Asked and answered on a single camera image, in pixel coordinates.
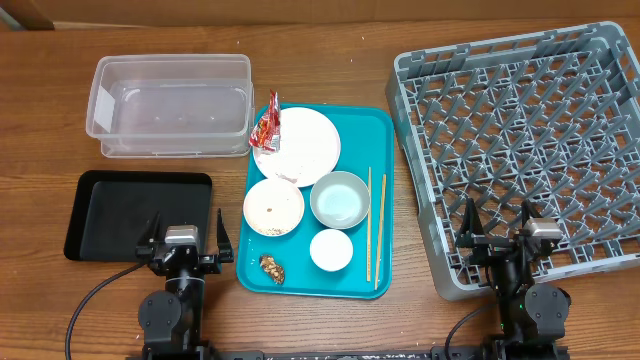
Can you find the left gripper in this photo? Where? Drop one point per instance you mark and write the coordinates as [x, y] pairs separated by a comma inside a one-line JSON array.
[[211, 264]]

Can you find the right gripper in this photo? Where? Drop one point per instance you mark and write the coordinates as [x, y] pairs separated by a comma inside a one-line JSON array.
[[471, 234]]

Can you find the pink bowl with rice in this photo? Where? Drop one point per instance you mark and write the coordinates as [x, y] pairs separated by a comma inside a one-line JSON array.
[[273, 207]]

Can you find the red snack wrapper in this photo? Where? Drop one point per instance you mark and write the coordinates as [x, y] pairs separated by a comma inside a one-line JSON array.
[[266, 133]]

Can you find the small white cup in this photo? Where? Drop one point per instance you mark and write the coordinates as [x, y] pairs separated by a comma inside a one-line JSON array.
[[331, 250]]

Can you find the grey-green bowl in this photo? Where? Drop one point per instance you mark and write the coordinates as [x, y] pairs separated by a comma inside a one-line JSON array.
[[340, 200]]

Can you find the wooden chopstick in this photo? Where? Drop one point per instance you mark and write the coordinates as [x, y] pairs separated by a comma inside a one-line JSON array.
[[380, 231], [369, 226]]

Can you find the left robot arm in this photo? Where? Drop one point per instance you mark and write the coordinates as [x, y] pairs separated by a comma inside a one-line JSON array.
[[171, 318]]

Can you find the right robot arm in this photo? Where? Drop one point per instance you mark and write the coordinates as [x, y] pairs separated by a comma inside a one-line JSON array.
[[532, 314]]

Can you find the brown food scrap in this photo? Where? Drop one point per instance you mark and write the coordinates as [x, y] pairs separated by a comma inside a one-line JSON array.
[[273, 270]]

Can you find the black tray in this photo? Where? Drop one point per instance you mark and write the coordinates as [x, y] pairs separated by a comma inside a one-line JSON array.
[[112, 209]]

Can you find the grey dish rack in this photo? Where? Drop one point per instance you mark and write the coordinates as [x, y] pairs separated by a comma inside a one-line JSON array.
[[549, 117]]

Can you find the clear plastic bin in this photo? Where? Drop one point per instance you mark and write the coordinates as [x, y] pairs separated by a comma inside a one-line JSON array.
[[172, 105]]

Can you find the teal serving tray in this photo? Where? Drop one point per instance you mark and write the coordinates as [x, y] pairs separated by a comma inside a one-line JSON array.
[[367, 140]]

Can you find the large white plate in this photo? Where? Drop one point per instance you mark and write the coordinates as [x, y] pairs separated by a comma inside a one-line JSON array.
[[310, 148]]

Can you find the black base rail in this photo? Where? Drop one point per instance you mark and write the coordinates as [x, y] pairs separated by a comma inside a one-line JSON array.
[[435, 353]]

